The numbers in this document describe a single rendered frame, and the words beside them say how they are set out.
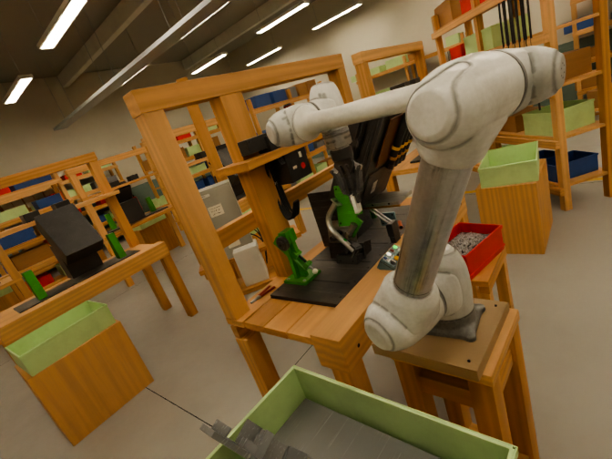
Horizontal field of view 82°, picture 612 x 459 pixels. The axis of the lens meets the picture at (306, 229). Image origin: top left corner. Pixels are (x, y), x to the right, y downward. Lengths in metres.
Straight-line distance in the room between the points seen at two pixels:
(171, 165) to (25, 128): 10.10
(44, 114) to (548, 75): 11.49
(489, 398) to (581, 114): 3.40
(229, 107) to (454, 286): 1.25
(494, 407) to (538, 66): 0.89
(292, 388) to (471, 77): 0.95
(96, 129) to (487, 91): 11.66
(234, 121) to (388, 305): 1.17
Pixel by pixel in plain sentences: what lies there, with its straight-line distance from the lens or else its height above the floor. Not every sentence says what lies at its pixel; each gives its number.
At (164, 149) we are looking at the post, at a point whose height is 1.70.
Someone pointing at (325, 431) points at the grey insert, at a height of 0.85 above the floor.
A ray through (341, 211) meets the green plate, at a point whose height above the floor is 1.14.
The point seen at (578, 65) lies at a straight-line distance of 4.22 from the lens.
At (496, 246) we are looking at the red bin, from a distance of 1.81.
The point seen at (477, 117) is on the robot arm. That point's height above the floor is 1.57.
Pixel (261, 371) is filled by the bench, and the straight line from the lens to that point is 1.89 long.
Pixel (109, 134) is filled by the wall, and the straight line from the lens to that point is 12.11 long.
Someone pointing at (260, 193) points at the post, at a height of 1.36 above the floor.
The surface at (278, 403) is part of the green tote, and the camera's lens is 1.16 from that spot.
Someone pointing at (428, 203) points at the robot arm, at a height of 1.41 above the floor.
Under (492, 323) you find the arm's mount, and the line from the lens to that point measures 1.27.
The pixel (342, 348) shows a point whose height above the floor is 0.87.
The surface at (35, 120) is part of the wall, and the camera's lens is 11.67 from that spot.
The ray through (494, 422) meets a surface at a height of 0.67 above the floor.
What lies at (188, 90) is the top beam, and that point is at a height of 1.90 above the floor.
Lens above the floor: 1.66
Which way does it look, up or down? 18 degrees down
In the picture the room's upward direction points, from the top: 19 degrees counter-clockwise
